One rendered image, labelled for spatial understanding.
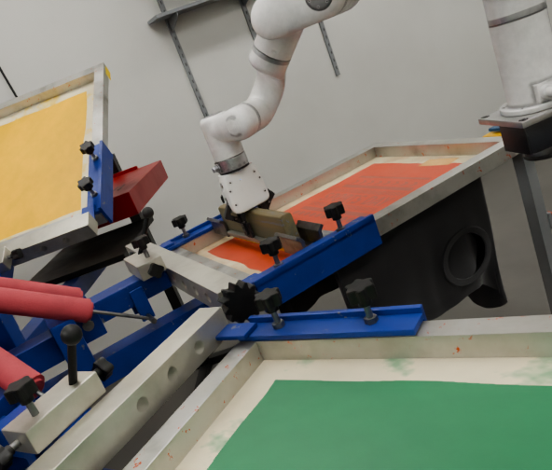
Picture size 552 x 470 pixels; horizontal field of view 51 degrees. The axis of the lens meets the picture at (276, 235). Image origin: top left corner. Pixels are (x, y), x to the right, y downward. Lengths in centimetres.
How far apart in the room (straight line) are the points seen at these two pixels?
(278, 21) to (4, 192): 125
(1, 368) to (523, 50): 99
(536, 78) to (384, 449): 68
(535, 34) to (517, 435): 67
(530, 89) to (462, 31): 363
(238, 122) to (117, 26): 222
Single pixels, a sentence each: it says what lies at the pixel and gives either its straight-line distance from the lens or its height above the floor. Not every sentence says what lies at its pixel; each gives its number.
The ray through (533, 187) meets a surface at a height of 77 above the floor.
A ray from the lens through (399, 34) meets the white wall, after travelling 433.
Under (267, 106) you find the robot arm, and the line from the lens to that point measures 137.
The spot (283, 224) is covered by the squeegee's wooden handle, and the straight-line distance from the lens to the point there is 127.
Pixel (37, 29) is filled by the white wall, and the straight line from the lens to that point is 337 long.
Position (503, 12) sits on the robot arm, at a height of 131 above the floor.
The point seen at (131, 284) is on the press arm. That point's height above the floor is 104.
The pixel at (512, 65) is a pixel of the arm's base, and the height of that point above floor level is 122.
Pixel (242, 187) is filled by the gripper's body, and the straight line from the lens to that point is 138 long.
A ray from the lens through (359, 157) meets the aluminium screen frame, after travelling 189.
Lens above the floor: 140
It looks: 17 degrees down
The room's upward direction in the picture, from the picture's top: 22 degrees counter-clockwise
